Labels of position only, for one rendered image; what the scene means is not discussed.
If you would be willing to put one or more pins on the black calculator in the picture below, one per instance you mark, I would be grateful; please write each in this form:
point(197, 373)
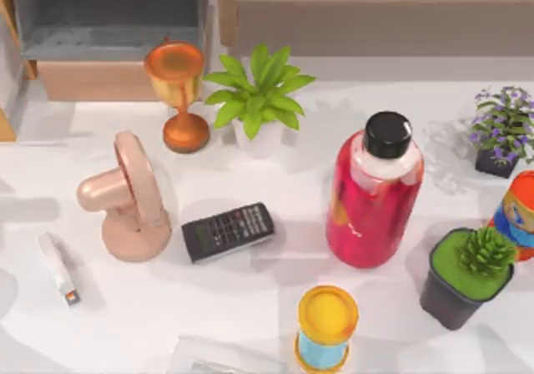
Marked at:
point(227, 232)

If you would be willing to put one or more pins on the green leafy plant white pot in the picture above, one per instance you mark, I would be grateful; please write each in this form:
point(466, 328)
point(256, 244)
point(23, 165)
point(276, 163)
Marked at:
point(256, 98)

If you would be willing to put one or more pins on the red bottle with black cap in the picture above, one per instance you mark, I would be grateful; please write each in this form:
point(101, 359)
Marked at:
point(371, 198)

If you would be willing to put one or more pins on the orange gold trophy cup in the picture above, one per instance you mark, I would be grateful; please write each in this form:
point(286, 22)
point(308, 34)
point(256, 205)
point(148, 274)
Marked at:
point(177, 94)

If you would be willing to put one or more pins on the pink desk fan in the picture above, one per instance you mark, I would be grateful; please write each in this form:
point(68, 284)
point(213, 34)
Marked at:
point(133, 203)

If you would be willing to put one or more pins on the yellow lid blue can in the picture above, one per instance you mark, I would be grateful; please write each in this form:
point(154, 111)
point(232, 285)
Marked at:
point(327, 328)

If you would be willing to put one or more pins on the transparent glass object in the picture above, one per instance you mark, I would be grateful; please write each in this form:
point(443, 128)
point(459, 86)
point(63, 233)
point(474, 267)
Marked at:
point(446, 157)

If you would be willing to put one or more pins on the wooden shelf unit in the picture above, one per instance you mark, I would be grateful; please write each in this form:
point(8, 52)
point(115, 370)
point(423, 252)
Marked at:
point(375, 19)

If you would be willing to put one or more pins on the pale wooden drawer front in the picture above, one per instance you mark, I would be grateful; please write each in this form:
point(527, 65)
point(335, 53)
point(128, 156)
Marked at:
point(96, 79)

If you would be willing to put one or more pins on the grey cabinet with dark inside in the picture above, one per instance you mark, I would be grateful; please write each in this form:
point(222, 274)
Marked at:
point(112, 15)

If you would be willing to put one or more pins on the green succulent in black pot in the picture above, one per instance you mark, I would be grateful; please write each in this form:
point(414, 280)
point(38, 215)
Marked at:
point(467, 278)

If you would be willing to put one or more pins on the white stapler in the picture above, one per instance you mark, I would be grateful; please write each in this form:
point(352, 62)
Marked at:
point(58, 267)

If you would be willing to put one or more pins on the purple flower plant black pot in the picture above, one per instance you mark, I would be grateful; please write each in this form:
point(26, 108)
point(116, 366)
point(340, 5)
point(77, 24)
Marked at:
point(502, 134)

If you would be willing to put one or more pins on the orange and blue can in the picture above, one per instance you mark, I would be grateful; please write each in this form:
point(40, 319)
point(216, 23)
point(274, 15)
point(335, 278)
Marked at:
point(515, 215)

